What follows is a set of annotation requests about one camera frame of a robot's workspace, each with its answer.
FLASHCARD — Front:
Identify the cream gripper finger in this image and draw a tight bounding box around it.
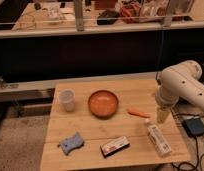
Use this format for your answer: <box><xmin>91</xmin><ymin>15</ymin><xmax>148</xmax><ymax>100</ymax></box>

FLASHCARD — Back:
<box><xmin>157</xmin><ymin>107</ymin><xmax>170</xmax><ymax>123</ymax></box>

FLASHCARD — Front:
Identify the orange ceramic bowl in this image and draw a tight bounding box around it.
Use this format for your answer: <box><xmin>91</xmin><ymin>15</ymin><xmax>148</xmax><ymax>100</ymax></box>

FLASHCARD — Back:
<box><xmin>88</xmin><ymin>90</ymin><xmax>119</xmax><ymax>118</ymax></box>

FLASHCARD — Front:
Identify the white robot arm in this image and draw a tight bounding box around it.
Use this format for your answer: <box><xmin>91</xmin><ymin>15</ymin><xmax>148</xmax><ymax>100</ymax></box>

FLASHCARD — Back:
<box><xmin>155</xmin><ymin>60</ymin><xmax>204</xmax><ymax>123</ymax></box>

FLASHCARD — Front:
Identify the orange carrot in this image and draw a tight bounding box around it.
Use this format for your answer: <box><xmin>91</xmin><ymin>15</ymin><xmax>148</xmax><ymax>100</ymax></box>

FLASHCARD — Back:
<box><xmin>127</xmin><ymin>108</ymin><xmax>150</xmax><ymax>118</ymax></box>

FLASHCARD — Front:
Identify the black power adapter box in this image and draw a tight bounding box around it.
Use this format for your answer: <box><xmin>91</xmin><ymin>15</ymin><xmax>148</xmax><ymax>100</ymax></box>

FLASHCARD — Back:
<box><xmin>182</xmin><ymin>118</ymin><xmax>204</xmax><ymax>137</ymax></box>

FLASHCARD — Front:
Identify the black and white box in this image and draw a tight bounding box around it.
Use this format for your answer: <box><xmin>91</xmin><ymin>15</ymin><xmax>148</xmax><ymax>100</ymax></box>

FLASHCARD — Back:
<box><xmin>100</xmin><ymin>136</ymin><xmax>130</xmax><ymax>157</ymax></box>

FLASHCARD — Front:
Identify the translucent plastic cup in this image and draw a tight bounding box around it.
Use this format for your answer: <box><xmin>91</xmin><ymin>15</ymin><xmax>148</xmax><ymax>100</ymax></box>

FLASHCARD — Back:
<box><xmin>58</xmin><ymin>90</ymin><xmax>75</xmax><ymax>112</ymax></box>

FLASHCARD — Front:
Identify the red tool on bench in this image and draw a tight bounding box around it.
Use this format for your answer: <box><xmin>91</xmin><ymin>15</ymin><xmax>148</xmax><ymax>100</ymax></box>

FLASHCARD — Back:
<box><xmin>120</xmin><ymin>4</ymin><xmax>140</xmax><ymax>23</ymax></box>

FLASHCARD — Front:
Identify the black bag on bench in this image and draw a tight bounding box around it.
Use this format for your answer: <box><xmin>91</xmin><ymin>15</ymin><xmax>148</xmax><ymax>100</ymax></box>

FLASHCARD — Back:
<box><xmin>97</xmin><ymin>10</ymin><xmax>119</xmax><ymax>25</ymax></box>

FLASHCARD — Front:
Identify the black cable on floor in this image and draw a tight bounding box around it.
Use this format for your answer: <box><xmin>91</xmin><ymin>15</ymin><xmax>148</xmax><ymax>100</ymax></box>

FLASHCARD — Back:
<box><xmin>170</xmin><ymin>134</ymin><xmax>204</xmax><ymax>171</ymax></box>

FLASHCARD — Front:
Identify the grey metal post right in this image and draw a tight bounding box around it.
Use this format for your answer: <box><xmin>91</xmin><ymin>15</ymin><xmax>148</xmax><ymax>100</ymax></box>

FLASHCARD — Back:
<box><xmin>162</xmin><ymin>0</ymin><xmax>177</xmax><ymax>27</ymax></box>

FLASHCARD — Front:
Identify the grey metal post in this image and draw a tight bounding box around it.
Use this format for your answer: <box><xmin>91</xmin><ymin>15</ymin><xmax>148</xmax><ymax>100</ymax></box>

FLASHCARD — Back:
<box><xmin>73</xmin><ymin>0</ymin><xmax>84</xmax><ymax>31</ymax></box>
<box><xmin>162</xmin><ymin>0</ymin><xmax>177</xmax><ymax>27</ymax></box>

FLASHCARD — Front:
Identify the metal rail beam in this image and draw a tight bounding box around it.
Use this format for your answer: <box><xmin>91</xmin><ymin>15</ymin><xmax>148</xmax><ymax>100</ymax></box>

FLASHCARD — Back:
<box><xmin>0</xmin><ymin>72</ymin><xmax>156</xmax><ymax>102</ymax></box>

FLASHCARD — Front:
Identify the grey metal post left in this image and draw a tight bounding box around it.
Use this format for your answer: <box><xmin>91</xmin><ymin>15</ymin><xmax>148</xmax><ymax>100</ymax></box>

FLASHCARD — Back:
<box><xmin>73</xmin><ymin>0</ymin><xmax>84</xmax><ymax>31</ymax></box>

